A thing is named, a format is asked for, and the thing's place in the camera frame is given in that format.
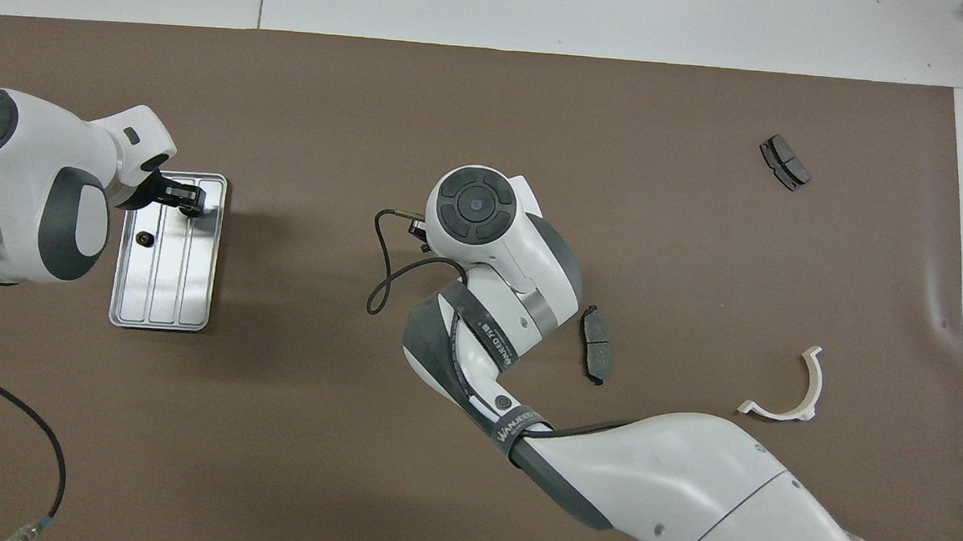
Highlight white curved plastic clip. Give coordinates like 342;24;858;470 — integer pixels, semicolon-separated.
736;341;825;424

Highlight short grey brake pad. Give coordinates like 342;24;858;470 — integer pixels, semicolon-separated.
757;133;814;194

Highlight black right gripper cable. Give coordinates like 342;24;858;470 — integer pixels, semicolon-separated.
359;207;644;444

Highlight brown table mat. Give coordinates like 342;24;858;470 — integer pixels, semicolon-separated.
0;13;963;541

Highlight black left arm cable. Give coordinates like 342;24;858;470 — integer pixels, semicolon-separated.
0;362;75;541

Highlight long grey brake pad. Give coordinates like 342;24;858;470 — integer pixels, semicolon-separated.
577;303;615;387

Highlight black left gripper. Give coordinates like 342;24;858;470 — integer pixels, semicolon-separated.
122;167;208;217

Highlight silver metal tray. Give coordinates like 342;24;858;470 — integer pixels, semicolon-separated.
108;167;229;335

